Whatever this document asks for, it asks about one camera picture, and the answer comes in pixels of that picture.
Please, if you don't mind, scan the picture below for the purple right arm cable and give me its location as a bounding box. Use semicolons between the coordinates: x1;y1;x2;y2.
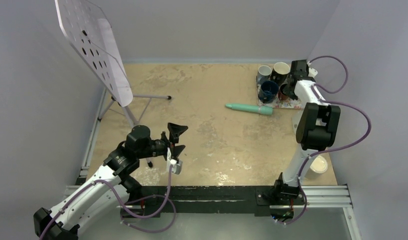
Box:
296;55;372;181

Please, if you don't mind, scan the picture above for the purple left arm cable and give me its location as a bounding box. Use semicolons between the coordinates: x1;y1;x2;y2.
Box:
38;165;174;240

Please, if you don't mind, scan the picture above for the black mug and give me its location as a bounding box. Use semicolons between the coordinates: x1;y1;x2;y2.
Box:
270;62;291;86

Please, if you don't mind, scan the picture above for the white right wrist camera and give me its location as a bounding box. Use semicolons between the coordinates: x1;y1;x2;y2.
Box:
307;61;318;78

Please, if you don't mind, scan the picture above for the brown mug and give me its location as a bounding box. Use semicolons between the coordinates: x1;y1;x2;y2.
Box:
278;84;289;102

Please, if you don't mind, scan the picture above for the perforated calibration board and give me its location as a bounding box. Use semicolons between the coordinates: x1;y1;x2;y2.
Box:
55;0;133;107

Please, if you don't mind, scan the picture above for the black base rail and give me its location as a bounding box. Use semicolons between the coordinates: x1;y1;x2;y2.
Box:
125;185;305;219

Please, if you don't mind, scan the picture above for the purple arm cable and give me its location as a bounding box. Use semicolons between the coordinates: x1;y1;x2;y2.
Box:
38;165;174;240
296;55;372;181

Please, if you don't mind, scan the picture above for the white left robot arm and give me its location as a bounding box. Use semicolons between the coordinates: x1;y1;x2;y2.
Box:
33;123;188;240

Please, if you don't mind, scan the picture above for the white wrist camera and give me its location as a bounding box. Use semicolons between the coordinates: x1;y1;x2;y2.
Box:
165;148;183;175
307;61;318;78

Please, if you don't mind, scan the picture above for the floral tray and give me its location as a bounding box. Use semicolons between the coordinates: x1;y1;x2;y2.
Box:
256;84;303;109

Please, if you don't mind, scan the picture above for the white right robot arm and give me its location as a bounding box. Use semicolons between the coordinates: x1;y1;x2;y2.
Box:
272;60;341;204

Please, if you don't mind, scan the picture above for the mint green tube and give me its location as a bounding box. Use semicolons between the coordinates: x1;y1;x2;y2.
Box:
225;103;273;116

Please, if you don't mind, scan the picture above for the white box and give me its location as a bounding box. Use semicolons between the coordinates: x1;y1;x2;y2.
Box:
292;110;303;134

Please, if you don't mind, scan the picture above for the grey mug with lettering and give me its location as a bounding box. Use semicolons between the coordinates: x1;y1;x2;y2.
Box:
256;65;272;85

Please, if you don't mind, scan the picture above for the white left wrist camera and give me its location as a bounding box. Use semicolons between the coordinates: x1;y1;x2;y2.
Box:
165;148;183;175

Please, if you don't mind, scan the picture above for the dark blue mug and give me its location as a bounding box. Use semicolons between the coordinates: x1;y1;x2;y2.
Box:
258;80;279;104

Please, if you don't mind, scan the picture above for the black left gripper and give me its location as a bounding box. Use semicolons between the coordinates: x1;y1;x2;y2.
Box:
137;123;187;161

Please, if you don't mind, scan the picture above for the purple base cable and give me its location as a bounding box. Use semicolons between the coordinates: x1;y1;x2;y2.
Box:
120;193;176;233

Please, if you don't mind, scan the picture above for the lilac tripod stand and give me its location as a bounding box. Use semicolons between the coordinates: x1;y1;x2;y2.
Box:
92;97;172;163

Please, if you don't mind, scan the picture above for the cream mug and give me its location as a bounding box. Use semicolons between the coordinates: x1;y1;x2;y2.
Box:
305;155;329;180

